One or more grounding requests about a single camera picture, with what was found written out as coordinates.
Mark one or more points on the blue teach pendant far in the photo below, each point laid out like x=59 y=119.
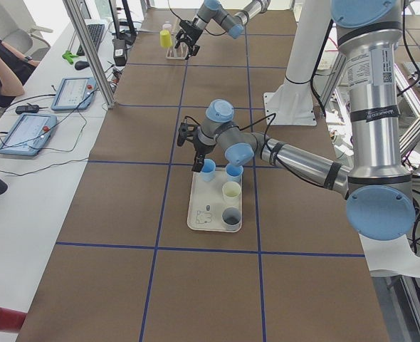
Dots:
x=74 y=93

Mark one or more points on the pale green plastic cup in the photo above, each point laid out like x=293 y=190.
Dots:
x=231 y=191

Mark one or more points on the seated person black shirt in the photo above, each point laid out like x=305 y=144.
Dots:
x=15 y=69

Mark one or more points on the white wire cup rack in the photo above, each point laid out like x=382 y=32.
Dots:
x=178 y=51

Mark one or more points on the black computer mouse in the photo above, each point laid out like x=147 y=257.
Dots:
x=80 y=65

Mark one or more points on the yellow plastic cup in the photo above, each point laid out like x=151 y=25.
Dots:
x=165 y=39

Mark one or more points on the blue plastic cup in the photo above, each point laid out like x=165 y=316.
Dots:
x=234 y=173
x=207 y=173

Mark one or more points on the blue teach pendant near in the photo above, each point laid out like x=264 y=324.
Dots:
x=29 y=134

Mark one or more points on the green plastic tool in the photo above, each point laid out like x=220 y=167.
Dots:
x=69 y=57

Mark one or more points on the red cylinder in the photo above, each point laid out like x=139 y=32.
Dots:
x=11 y=320

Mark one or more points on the white plastic tray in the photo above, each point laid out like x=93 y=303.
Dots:
x=206 y=203

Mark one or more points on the black handheld remote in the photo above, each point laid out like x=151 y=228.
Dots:
x=27 y=109

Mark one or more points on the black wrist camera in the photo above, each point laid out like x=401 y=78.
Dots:
x=187 y=130

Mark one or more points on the white paper sheet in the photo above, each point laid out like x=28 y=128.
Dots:
x=390 y=258

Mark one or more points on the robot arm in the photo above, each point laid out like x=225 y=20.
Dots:
x=212 y=10
x=377 y=187

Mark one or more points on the grey plastic cup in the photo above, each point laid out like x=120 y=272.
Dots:
x=231 y=218

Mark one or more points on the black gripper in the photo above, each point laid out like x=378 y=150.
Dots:
x=199 y=146
x=188 y=33

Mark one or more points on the blue teach pendant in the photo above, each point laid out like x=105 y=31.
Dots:
x=74 y=93
x=29 y=134

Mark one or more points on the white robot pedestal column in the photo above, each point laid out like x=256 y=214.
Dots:
x=292 y=103

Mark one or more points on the aluminium frame post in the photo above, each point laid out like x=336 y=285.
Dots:
x=91 y=54

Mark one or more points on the black keyboard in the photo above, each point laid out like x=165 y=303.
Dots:
x=96 y=32

